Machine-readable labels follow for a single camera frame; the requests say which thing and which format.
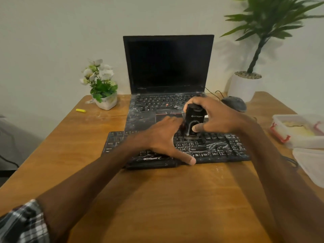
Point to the person's right hand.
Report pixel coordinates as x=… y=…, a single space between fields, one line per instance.
x=220 y=118

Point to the person's left hand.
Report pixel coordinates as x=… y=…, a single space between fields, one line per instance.
x=162 y=139

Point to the person's right thumb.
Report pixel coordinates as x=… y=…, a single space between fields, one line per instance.
x=200 y=127

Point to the person's left thumb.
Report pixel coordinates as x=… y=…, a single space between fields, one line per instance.
x=186 y=156

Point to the black handheld mini vacuum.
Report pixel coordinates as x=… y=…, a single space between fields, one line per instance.
x=193 y=116

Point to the black dusty keyboard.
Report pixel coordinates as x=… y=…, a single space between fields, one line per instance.
x=215 y=149

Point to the person's left forearm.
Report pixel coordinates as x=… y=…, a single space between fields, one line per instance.
x=96 y=182

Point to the person's right forearm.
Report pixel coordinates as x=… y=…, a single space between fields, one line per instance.
x=281 y=179

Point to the grey dusty computer mouse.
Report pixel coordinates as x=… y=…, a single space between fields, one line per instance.
x=234 y=103

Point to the black dusty laptop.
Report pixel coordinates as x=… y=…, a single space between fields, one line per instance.
x=168 y=63

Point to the pale yellow powder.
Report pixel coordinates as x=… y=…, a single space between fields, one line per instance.
x=298 y=127

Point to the clear plastic container red clips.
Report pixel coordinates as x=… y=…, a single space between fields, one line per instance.
x=298 y=140

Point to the white flowers in white pot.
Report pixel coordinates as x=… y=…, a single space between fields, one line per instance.
x=103 y=91

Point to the small yellow marker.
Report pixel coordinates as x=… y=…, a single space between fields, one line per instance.
x=81 y=110

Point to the clear plastic container lid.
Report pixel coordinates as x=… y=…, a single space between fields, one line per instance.
x=310 y=161

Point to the tall green plant white pot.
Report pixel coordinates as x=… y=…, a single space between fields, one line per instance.
x=263 y=27

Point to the plaid shirt sleeve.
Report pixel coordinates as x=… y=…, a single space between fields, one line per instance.
x=21 y=225

